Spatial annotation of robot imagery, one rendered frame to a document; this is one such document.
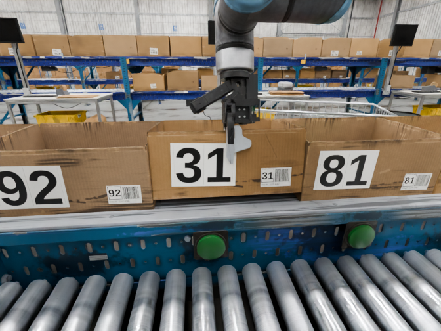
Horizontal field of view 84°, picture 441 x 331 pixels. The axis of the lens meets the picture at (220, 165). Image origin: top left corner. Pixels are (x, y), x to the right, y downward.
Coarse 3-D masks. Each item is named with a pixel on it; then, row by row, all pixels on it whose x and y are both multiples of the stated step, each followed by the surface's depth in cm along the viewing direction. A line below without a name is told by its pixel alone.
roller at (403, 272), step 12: (384, 264) 67; (396, 264) 64; (396, 276) 63; (408, 276) 60; (420, 276) 60; (408, 288) 59; (420, 288) 57; (432, 288) 56; (420, 300) 56; (432, 300) 54; (432, 312) 53
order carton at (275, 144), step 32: (160, 128) 79; (192, 128) 86; (256, 128) 89; (288, 128) 73; (160, 160) 59; (256, 160) 61; (288, 160) 62; (160, 192) 61; (192, 192) 62; (224, 192) 63; (256, 192) 64; (288, 192) 65
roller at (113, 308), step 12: (120, 276) 59; (132, 276) 61; (120, 288) 56; (108, 300) 54; (120, 300) 54; (108, 312) 51; (120, 312) 52; (96, 324) 49; (108, 324) 49; (120, 324) 50
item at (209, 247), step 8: (200, 240) 59; (208, 240) 59; (216, 240) 59; (200, 248) 59; (208, 248) 59; (216, 248) 59; (224, 248) 60; (200, 256) 60; (208, 256) 60; (216, 256) 60
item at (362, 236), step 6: (354, 228) 63; (360, 228) 62; (366, 228) 62; (348, 234) 64; (354, 234) 63; (360, 234) 63; (366, 234) 63; (372, 234) 63; (348, 240) 64; (354, 240) 63; (360, 240) 63; (366, 240) 63; (372, 240) 64; (354, 246) 64; (360, 246) 64
